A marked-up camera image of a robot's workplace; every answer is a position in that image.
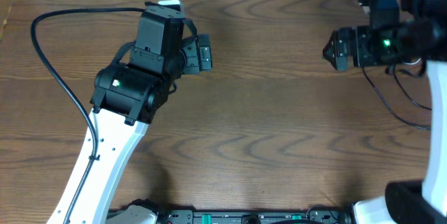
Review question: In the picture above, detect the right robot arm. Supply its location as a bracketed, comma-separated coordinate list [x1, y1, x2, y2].
[323, 0, 446, 224]

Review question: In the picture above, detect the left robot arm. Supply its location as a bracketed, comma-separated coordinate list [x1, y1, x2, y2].
[49, 0, 212, 223]

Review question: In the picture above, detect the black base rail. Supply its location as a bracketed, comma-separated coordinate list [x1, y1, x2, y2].
[106, 199, 355, 224]

